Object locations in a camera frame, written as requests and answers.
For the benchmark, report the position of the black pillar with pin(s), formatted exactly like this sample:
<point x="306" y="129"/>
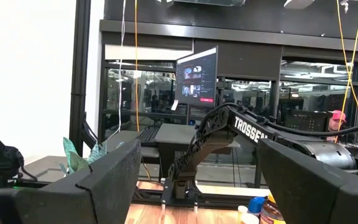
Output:
<point x="79" y="77"/>

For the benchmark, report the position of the black metal table frame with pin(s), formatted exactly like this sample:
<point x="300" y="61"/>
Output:
<point x="222" y="199"/>

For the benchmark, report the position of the black desk monitor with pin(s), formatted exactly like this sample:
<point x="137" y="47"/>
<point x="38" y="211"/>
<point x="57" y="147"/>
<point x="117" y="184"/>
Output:
<point x="197" y="77"/>

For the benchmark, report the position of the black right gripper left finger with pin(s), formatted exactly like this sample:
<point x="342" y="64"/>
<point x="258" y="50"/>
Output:
<point x="73" y="205"/>

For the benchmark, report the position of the wide orange vial white cap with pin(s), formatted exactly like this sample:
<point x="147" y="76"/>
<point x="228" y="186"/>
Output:
<point x="250" y="219"/>

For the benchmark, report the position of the amber bottle with yellow cap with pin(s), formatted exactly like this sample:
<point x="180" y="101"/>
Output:
<point x="270" y="214"/>

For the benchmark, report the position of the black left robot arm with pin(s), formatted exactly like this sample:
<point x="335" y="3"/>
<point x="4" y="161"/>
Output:
<point x="250" y="129"/>

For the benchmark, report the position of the person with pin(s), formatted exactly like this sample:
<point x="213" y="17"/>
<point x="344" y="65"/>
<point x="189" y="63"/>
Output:
<point x="337" y="116"/>

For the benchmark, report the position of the grey desk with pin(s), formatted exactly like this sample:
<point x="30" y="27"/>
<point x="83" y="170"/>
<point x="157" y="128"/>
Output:
<point x="176" y="133"/>

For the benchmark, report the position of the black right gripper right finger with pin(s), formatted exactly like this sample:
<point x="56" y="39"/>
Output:
<point x="315" y="202"/>

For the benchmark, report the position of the black keyboard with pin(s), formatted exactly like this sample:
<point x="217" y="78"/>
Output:
<point x="149" y="135"/>

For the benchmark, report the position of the pale green vial white cap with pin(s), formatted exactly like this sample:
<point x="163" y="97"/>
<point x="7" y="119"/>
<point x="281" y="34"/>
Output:
<point x="242" y="209"/>

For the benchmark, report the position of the green leafy plant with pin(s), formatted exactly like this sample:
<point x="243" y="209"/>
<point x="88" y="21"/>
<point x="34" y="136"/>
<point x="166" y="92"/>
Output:
<point x="73" y="158"/>

